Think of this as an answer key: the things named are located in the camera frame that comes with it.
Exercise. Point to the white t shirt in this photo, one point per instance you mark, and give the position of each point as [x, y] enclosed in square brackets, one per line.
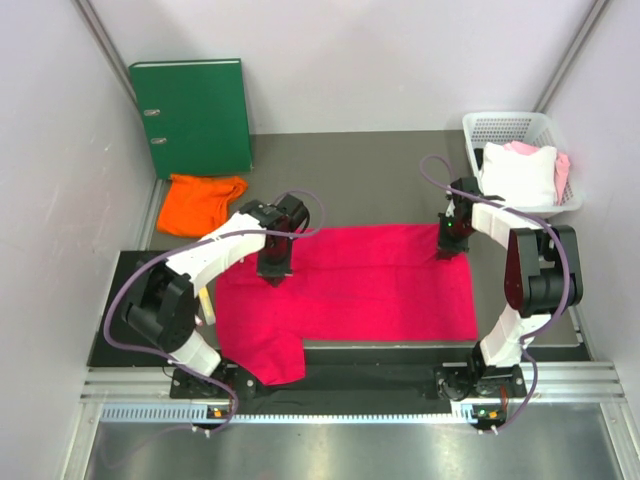
[520, 180]

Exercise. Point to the magenta t shirt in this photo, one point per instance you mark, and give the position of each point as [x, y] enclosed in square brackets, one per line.
[379, 283]

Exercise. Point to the light pink t shirt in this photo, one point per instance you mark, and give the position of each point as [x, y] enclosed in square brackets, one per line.
[562, 163]

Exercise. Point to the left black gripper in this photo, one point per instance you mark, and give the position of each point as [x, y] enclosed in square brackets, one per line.
[273, 274]

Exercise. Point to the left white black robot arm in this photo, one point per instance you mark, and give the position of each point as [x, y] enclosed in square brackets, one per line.
[162, 299]

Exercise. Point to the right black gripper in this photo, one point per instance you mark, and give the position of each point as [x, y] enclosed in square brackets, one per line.
[446, 248]

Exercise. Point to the white plastic basket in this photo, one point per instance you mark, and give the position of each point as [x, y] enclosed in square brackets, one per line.
[531, 128]

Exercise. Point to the orange t shirt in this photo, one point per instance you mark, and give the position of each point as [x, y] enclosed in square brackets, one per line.
[195, 206]

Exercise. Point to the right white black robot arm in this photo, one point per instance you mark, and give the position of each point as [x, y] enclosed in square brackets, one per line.
[542, 278]

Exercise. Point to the green ring binder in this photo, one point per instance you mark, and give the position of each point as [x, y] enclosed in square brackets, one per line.
[195, 116]

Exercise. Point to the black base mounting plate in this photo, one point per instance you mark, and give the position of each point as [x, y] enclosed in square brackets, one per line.
[413, 379]

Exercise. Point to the aluminium frame rail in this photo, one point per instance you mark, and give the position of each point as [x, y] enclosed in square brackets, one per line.
[159, 395]

